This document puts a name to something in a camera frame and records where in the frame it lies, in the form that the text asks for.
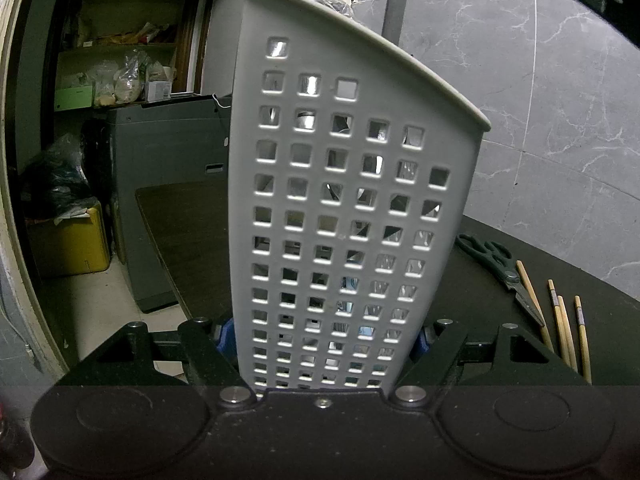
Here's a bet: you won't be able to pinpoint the metal spoon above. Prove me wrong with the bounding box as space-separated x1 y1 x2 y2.
382 0 413 47

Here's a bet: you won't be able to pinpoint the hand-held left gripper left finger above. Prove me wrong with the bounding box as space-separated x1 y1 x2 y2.
65 316 257 407

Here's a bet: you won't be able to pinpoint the plain wooden chopstick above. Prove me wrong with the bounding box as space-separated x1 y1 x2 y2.
516 260 555 352
556 295 579 373

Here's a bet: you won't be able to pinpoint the white perforated utensil basket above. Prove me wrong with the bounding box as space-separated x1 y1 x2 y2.
226 0 492 392

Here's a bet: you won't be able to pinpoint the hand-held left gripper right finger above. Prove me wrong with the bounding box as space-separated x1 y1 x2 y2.
389 317 583 407

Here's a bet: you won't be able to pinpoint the purple-banded wooden chopstick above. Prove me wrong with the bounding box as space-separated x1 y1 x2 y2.
574 295 593 385
548 280 572 367

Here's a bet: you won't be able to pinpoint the green box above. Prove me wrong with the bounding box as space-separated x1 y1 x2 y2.
55 85 96 112

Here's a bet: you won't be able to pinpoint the green-handled scissors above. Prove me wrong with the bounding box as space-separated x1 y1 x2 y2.
455 232 547 328

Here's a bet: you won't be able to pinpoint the yellow box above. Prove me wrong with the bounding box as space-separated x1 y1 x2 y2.
27 200 112 278

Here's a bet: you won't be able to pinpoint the wooden shelf unit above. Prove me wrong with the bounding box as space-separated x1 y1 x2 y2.
50 0 211 111

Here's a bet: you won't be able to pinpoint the black plastic bag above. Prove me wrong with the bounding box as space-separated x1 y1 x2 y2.
22 132 93 216

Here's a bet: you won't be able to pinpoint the small clear food bag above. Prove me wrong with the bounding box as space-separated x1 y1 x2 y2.
94 62 121 107
115 50 148 103

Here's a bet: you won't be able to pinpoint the grey washing machine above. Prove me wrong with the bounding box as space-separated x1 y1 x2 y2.
106 96 233 313

